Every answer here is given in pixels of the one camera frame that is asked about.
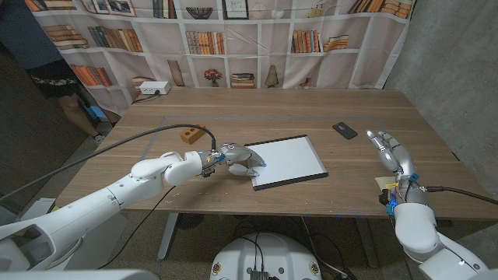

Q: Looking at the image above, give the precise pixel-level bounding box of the dark round floor object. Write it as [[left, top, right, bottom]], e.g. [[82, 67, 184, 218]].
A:
[[177, 212, 205, 230]]

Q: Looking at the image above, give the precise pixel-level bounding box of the white floor box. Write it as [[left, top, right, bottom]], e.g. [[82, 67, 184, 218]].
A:
[[23, 198, 55, 219]]

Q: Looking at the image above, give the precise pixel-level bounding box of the blue floor item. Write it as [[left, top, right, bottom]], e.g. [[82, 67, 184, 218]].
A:
[[86, 104, 107, 121]]

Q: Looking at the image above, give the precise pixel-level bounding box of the orange brick with holes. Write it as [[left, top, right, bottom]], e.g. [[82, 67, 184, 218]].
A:
[[179, 123, 207, 145]]

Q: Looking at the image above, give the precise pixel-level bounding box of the white power strip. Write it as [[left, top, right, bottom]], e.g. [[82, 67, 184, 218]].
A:
[[139, 80, 172, 96]]

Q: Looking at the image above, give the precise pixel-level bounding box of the black smartphone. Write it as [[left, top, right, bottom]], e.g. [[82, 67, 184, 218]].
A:
[[332, 121, 359, 140]]

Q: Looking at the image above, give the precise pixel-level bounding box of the black floor cable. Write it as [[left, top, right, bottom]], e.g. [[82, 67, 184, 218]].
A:
[[301, 215, 351, 280]]

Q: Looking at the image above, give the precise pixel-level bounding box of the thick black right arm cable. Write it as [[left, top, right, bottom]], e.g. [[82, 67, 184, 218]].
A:
[[426, 185, 498, 206]]

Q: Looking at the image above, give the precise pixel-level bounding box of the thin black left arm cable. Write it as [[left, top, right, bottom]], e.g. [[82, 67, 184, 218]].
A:
[[96, 185, 177, 270]]

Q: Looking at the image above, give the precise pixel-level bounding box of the small whiteboard with dark frame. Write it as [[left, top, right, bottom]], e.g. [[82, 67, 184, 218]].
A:
[[244, 134, 329, 192]]

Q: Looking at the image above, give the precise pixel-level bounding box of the grey metal table leg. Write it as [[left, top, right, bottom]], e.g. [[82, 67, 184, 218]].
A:
[[353, 217, 379, 268], [157, 212, 180, 261]]

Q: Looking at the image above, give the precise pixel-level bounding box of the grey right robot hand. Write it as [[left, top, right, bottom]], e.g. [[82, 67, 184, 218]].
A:
[[365, 130, 430, 208]]

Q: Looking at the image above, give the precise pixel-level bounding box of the printed bookshelf backdrop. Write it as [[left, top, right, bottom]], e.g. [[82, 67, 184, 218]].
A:
[[23, 0, 416, 116]]

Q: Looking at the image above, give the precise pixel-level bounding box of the person in dark shorts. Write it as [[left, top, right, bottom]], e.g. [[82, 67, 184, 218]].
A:
[[0, 0, 122, 147]]

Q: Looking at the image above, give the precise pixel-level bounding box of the white robot head rim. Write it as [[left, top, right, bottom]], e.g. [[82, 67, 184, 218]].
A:
[[0, 269, 161, 280]]

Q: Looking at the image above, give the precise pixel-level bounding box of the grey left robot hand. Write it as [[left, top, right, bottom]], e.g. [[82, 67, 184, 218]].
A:
[[198, 142, 268, 179]]

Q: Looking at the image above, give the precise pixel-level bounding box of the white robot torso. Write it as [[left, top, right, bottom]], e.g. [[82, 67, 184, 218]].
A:
[[209, 232, 323, 280]]

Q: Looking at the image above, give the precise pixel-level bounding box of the black power strip cable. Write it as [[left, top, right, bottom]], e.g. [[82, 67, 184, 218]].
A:
[[131, 89, 161, 105]]

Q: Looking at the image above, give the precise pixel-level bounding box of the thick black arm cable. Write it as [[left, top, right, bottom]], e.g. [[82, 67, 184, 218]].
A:
[[0, 124, 217, 203], [426, 185, 498, 206]]

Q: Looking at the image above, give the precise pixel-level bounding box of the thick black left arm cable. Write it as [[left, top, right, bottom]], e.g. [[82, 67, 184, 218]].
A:
[[0, 124, 217, 203]]

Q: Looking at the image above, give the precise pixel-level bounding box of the black torso cable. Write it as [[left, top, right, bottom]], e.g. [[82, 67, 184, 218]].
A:
[[237, 232, 265, 271]]

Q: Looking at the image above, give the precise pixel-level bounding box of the pale yellow sponge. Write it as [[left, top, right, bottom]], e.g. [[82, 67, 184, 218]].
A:
[[375, 176, 400, 191]]

